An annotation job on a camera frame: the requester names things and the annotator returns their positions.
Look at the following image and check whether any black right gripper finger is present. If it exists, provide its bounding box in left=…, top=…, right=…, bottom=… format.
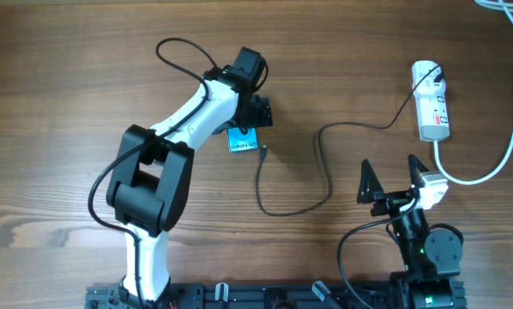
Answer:
left=407, top=154, right=429, bottom=186
left=357, top=159, right=384, bottom=203

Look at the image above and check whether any blue Galaxy smartphone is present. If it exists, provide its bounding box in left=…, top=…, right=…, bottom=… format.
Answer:
left=227, top=128, right=259, bottom=153

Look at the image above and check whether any black USB charging cable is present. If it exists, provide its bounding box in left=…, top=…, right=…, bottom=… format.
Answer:
left=255, top=64, right=446, bottom=217

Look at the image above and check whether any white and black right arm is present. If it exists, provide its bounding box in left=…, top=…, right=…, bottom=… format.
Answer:
left=357, top=154, right=468, bottom=308

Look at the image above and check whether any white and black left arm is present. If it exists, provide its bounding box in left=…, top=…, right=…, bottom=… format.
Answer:
left=106, top=47, right=272, bottom=308

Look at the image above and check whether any white USB charger plug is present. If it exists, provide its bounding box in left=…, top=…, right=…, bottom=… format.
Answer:
left=412, top=60, right=446, bottom=98

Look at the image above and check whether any white power strip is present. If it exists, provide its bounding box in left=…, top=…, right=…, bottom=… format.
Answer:
left=413, top=91, right=450, bottom=142

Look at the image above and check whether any white power strip cord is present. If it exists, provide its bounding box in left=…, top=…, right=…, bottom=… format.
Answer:
left=432, top=0, right=513, bottom=186

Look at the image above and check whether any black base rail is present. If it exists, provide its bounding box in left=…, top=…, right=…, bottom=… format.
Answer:
left=84, top=281, right=468, bottom=309

